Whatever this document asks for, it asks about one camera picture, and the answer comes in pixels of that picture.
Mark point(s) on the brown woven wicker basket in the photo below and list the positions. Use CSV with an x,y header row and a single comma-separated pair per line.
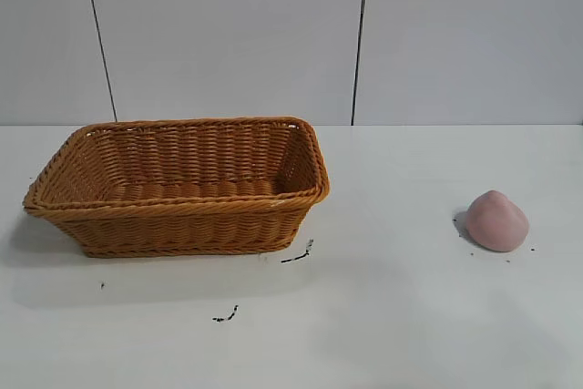
x,y
182,220

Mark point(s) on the pink peach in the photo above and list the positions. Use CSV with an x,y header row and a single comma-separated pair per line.
x,y
498,224

